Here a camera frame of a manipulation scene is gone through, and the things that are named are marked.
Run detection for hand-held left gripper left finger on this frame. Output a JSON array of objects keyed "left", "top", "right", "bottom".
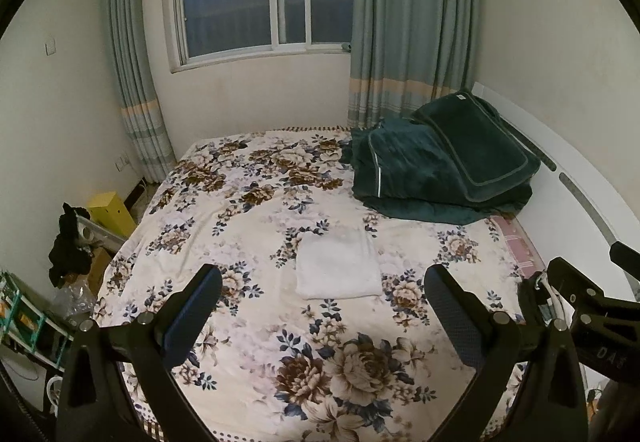
[{"left": 55, "top": 263, "right": 224, "bottom": 442}]

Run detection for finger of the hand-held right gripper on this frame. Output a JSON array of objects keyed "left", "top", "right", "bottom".
[
  {"left": 609, "top": 241, "right": 640, "bottom": 274},
  {"left": 546, "top": 257, "right": 640, "bottom": 320}
]

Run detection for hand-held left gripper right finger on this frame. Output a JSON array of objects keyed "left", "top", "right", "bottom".
[{"left": 423, "top": 263, "right": 589, "bottom": 442}]

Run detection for white knit sweater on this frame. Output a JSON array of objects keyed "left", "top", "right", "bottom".
[{"left": 294, "top": 227, "right": 384, "bottom": 301}]

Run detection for white cloth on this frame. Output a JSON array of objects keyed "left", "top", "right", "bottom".
[{"left": 534, "top": 271, "right": 573, "bottom": 325}]

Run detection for pink checked mattress sheet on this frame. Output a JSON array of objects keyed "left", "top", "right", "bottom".
[{"left": 489, "top": 215, "right": 547, "bottom": 281}]

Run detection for cardboard box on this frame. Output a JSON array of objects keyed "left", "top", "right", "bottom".
[{"left": 85, "top": 247, "right": 112, "bottom": 296}]

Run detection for white headboard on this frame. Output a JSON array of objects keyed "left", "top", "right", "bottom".
[{"left": 470, "top": 81, "right": 640, "bottom": 299}]

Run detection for floral bedsheet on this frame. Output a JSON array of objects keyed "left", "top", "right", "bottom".
[{"left": 90, "top": 125, "right": 547, "bottom": 442}]

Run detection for clear plastic bag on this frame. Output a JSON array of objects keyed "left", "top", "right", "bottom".
[{"left": 52, "top": 281, "right": 99, "bottom": 329}]

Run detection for yellow box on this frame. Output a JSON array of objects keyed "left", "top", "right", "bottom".
[{"left": 88, "top": 191, "right": 137, "bottom": 239}]

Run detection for black garment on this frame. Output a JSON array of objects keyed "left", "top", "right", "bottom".
[{"left": 47, "top": 203, "right": 92, "bottom": 287}]

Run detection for dark green blanket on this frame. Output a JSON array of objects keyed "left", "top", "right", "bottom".
[{"left": 342, "top": 117, "right": 534, "bottom": 226}]

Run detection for dark green pillow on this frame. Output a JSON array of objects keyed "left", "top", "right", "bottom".
[{"left": 412, "top": 90, "right": 542, "bottom": 203}]

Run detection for teal storage rack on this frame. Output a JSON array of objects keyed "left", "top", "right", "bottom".
[{"left": 0, "top": 269, "right": 69, "bottom": 369}]

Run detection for narrow grey-green curtain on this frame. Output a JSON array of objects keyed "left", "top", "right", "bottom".
[{"left": 102, "top": 0, "right": 177, "bottom": 184}]

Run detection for wide grey-green curtain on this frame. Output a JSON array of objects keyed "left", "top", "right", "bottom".
[{"left": 347, "top": 0, "right": 482, "bottom": 129}]

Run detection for grey metal frame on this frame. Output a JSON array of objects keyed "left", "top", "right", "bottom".
[{"left": 75, "top": 216, "right": 127, "bottom": 249}]

